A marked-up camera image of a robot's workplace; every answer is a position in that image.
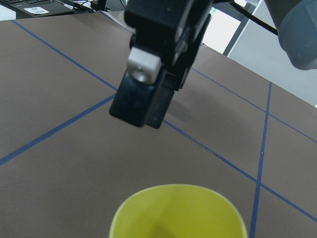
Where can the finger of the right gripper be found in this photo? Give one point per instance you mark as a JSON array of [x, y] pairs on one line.
[[138, 88]]

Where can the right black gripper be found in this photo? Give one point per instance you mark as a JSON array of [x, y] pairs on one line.
[[172, 30]]

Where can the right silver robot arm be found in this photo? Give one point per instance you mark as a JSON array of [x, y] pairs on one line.
[[295, 25]]

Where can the black box with label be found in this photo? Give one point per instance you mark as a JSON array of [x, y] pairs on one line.
[[22, 9]]

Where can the yellow plastic cup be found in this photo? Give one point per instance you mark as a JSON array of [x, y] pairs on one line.
[[177, 211]]

